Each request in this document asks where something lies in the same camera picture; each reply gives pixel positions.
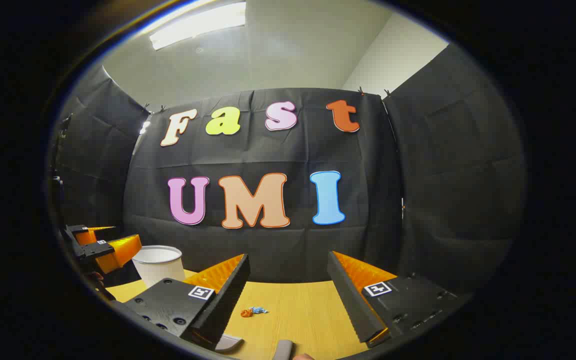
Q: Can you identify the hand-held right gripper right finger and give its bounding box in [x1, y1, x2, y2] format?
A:
[327, 251, 471, 349]

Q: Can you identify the grey plastic dustpan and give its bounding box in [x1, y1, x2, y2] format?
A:
[214, 334, 244, 353]

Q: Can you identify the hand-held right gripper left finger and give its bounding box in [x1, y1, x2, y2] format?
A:
[123, 253, 251, 351]

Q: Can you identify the small grey broom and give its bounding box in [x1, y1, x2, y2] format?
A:
[272, 339, 295, 360]

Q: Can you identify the wooden desktop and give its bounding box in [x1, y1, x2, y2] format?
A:
[105, 270, 399, 360]

